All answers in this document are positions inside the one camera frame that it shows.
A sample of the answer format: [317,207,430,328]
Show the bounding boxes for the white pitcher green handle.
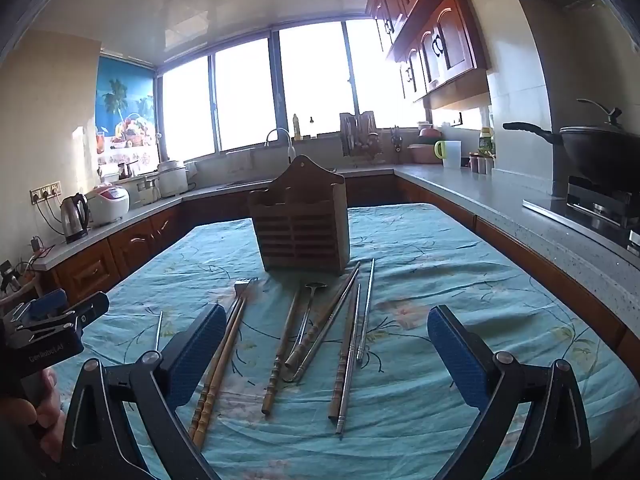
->
[433,139,462,170]

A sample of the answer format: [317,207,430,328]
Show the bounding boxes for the metal fork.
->
[227,279,259,323]

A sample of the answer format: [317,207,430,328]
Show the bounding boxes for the wooden base cabinets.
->
[50,172,629,362]

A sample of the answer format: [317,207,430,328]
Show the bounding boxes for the white pink rice cooker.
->
[84,185,131,228]

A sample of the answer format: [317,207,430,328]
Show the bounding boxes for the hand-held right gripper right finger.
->
[426,304,594,480]

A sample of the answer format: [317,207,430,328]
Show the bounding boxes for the sink faucet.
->
[264,127,294,164]

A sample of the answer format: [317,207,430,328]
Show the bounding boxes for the person's left hand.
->
[0,367,68,463]

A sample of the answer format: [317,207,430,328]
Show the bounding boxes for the wooden utensil holder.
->
[248,155,350,276]

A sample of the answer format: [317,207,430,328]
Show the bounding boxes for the small white appliance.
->
[137,175,161,206]

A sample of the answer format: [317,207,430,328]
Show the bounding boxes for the black wok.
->
[502,121,640,187]

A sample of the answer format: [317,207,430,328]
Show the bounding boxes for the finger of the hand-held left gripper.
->
[26,288,69,321]
[14,291,111,337]

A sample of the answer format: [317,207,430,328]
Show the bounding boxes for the pink basin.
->
[407,143,439,165]

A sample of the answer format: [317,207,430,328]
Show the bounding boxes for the wok lid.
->
[560,98,640,137]

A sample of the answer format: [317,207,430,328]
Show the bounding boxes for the wooden wall cabinets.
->
[365,0,492,111]

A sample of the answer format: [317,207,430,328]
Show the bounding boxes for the printed roller blind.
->
[95,55,157,167]

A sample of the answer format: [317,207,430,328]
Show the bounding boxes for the wall power socket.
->
[29,180,62,205]

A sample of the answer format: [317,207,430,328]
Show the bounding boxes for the kitchen window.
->
[155,17,432,162]

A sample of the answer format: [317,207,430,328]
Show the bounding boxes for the teal floral tablecloth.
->
[52,203,634,480]

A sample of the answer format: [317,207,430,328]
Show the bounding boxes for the gas stove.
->
[522,175,640,257]

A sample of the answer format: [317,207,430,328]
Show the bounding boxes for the metal spoon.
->
[280,281,329,383]

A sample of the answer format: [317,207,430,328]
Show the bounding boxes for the knife rack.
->
[339,110,382,159]

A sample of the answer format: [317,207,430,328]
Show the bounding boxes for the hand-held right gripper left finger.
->
[60,302,228,480]

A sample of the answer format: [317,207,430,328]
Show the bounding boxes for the white spice jar set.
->
[468,152,496,175]

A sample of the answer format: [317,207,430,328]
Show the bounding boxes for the steel electric kettle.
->
[60,192,91,245]

